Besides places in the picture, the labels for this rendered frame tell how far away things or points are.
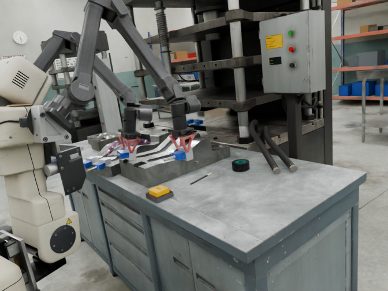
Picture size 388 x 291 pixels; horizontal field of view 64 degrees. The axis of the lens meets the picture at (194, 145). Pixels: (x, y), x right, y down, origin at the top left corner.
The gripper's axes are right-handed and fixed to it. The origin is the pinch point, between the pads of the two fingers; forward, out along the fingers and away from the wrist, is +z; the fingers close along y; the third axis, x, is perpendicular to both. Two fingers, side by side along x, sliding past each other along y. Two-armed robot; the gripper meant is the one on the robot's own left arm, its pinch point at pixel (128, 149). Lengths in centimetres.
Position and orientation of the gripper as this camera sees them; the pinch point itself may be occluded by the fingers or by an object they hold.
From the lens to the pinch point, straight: 149.4
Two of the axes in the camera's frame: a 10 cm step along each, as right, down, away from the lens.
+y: -6.3, -2.8, 7.3
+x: -7.7, 1.1, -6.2
